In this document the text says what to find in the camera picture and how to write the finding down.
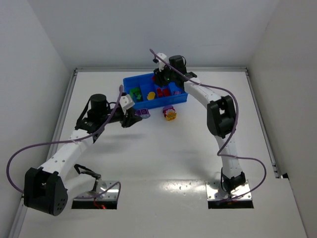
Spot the purple rounded lego block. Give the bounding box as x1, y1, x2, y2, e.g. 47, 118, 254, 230
135, 108, 151, 119

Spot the red scalloped lego block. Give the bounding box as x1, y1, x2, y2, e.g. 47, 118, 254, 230
157, 88, 164, 98

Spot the yellow rounded lego block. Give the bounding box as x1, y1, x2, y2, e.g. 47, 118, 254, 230
147, 91, 156, 101

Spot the green rectangular lego brick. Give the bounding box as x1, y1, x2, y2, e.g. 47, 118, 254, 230
129, 87, 142, 99

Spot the yellow striped lego block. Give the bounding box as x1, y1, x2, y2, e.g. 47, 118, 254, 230
165, 112, 177, 121

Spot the red rectangular lego brick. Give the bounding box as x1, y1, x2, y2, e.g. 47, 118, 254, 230
163, 88, 171, 97

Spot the purple cloud lego block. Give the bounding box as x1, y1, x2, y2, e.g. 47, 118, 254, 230
162, 105, 175, 115

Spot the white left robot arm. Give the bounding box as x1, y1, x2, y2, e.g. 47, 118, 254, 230
24, 92, 142, 216

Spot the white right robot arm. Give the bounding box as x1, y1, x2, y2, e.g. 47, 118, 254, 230
153, 53, 246, 195

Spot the blue divided plastic bin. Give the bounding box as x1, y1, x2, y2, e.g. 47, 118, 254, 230
123, 73, 188, 110

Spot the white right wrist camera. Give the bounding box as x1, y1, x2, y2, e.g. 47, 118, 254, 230
153, 53, 168, 72

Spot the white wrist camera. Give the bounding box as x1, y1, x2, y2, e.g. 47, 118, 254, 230
119, 94, 135, 111
153, 53, 168, 72

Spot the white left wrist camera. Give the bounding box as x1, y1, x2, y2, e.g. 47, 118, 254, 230
119, 94, 135, 111

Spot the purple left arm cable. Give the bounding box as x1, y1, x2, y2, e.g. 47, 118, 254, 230
6, 84, 124, 199

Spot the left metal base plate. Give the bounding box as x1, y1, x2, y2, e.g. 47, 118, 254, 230
75, 181, 121, 201

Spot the metal base plate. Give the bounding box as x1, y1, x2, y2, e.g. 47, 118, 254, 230
206, 180, 252, 201
75, 181, 121, 201

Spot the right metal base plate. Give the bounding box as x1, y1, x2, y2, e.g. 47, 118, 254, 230
206, 180, 252, 201

